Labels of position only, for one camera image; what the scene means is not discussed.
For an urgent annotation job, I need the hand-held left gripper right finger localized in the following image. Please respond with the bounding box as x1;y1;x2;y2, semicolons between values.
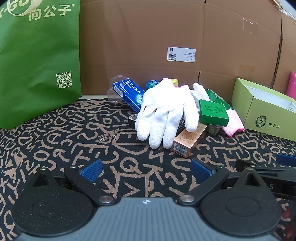
178;158;264;207

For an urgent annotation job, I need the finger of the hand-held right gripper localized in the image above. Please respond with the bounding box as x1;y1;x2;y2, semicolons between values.
276;153;296;168
235;159;296;178

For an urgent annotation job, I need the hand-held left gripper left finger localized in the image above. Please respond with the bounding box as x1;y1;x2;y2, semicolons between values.
32;159;116;207

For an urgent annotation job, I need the light green box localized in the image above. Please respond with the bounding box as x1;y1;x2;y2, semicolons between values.
231;77;296;141

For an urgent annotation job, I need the black tape roll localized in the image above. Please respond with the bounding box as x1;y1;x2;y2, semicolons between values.
128;113;139;129

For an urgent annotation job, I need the slim green box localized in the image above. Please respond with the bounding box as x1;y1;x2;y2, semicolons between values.
206;88;232;110

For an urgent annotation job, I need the clear plastic cup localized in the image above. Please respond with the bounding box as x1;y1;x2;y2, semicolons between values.
107;75;130;103

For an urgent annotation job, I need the blue medicine box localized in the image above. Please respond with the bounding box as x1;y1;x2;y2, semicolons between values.
112;79;146;113

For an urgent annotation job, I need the blue gum container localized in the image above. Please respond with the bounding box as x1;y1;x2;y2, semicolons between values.
145;79;161;91

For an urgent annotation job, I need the person's right hand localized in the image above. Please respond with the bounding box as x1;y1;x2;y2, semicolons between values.
282;207;296;241

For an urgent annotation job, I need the copper orange box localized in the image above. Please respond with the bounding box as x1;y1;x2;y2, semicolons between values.
171;122;207;159

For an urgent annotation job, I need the black patterned mat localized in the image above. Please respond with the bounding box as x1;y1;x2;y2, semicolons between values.
0;95;296;241

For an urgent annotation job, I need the dark olive box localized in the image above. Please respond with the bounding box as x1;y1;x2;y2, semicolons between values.
205;124;223;136

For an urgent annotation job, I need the square green box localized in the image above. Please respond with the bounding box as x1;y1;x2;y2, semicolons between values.
198;99;230;127

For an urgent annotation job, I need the pink bottle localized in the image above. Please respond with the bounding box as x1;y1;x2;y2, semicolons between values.
286;71;296;98

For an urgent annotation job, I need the white shipping label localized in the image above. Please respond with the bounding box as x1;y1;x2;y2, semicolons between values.
167;46;196;62

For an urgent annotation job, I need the green fabric bag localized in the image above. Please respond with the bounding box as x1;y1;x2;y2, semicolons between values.
0;0;82;130

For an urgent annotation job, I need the large cardboard box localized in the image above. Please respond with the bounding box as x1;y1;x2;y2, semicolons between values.
79;0;284;105

